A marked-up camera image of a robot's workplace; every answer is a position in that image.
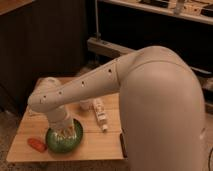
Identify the green ceramic bowl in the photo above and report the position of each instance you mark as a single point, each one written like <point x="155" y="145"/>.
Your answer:
<point x="57" y="144"/>

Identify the black remote control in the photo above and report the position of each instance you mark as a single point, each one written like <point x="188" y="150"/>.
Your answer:
<point x="124" y="152"/>

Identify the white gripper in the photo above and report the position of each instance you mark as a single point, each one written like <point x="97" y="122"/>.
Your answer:
<point x="63" y="129"/>

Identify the white tube bottle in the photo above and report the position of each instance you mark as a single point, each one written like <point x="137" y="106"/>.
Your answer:
<point x="100" y="113"/>

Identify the small white cup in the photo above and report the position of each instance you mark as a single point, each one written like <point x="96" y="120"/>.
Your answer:
<point x="85" y="104"/>

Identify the orange carrot toy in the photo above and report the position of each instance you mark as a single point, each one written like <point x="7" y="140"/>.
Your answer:
<point x="36" y="144"/>

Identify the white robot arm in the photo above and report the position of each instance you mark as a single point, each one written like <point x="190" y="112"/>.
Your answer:
<point x="162" y="107"/>

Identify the small wooden table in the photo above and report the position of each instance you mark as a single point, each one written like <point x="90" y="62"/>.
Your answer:
<point x="95" y="144"/>

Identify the grey metal shelf rail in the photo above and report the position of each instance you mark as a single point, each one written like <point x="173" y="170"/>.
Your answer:
<point x="112" y="50"/>

